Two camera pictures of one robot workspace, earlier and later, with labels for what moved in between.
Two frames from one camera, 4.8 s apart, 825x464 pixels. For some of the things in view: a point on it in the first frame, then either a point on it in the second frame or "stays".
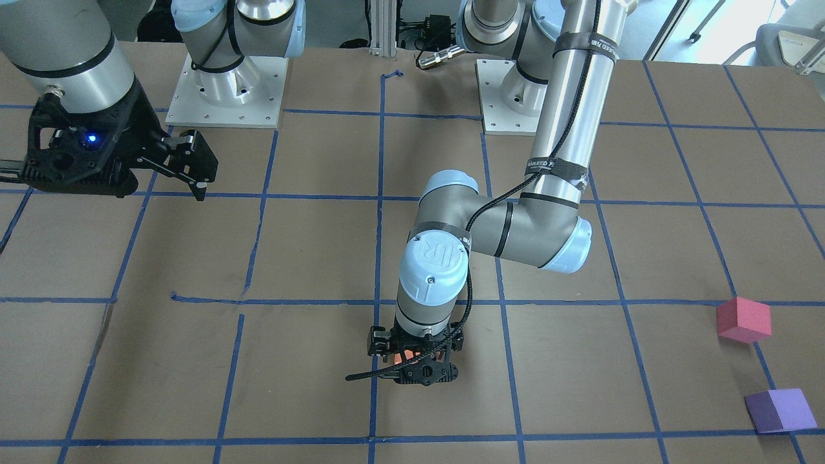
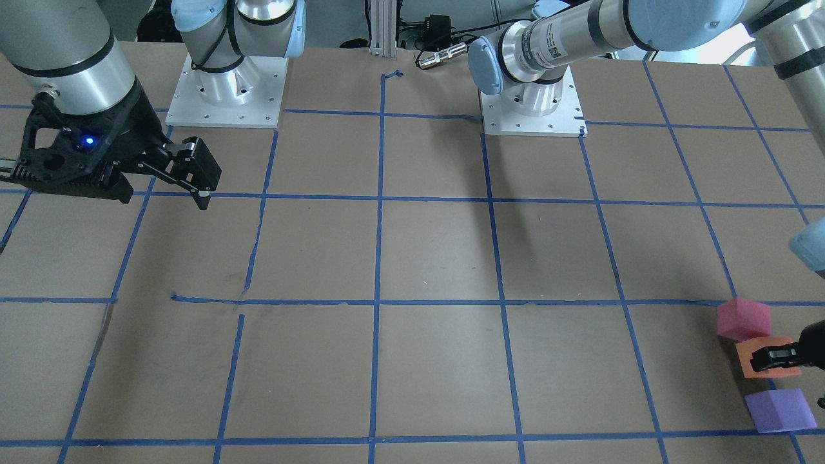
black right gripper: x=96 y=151 stays
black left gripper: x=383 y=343 -> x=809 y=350
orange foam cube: x=408 y=354 -> x=745 y=349
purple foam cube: x=780 y=410 stays
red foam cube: x=744 y=320 stays
